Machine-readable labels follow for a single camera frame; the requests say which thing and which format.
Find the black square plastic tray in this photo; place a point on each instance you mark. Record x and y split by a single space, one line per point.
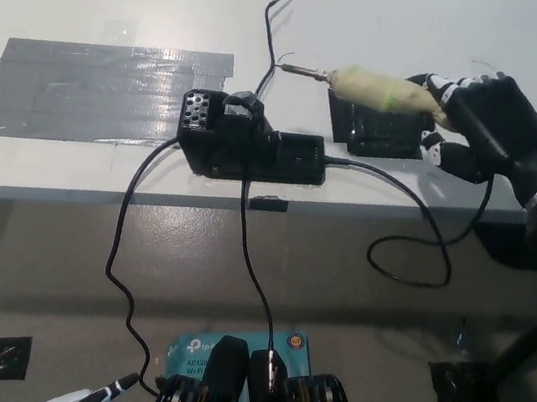
374 136

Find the teal tp-link box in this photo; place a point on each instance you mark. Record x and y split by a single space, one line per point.
190 353

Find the black robot torso blocks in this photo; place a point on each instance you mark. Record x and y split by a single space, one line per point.
221 381

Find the tape-wrapped soldering iron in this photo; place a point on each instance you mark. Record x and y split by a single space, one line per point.
365 91

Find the black table leg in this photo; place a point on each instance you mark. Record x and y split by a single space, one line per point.
530 341

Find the grey duct tape patch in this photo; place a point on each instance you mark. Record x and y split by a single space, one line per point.
88 88

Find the small black tape strip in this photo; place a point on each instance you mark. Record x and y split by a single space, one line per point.
268 204

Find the black soldering station base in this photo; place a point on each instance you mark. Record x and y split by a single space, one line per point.
240 156

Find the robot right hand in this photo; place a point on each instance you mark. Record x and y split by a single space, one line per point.
502 125

